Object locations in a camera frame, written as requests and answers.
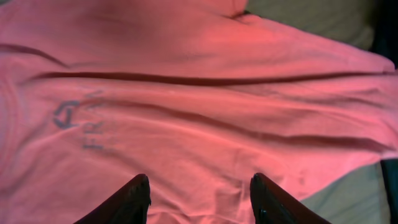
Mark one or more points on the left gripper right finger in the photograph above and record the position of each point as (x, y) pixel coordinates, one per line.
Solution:
(273, 205)

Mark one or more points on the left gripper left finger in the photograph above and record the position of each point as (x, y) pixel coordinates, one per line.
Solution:
(129, 205)

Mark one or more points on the red t-shirt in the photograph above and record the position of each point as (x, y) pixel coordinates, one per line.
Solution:
(197, 95)

